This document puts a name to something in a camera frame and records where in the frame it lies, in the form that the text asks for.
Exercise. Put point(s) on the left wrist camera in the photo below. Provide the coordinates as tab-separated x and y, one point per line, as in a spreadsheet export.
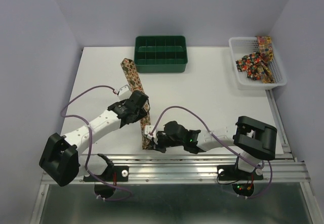
124	92

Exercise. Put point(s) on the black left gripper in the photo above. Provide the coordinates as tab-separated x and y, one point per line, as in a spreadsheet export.
142	114

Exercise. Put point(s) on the paisley patterned tie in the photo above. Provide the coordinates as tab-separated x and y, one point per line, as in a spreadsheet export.
131	74

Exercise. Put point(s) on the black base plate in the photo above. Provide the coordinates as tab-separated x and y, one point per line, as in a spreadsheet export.
118	173
232	173

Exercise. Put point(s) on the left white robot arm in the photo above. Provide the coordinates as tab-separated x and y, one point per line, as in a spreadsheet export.
61	158

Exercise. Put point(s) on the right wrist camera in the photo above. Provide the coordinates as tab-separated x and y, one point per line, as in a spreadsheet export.
149	132

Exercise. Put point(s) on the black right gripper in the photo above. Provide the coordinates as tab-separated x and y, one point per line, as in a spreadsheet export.
156	144

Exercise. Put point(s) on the yellow patterned tie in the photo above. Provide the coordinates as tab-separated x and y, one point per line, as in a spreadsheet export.
266	54

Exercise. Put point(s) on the dark multicolour dotted tie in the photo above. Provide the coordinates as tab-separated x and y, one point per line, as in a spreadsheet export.
249	64

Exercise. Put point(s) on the green compartment organizer box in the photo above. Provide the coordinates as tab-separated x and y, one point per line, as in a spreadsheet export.
160	54

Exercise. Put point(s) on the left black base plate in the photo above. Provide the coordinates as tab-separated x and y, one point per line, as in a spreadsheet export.
118	173

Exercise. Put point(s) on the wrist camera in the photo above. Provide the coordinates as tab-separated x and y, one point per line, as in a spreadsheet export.
149	132
124	92

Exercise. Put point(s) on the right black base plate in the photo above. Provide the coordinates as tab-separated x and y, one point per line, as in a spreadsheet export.
232	173

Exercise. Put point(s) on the white perforated plastic basket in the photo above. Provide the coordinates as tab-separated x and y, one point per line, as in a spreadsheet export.
241	46

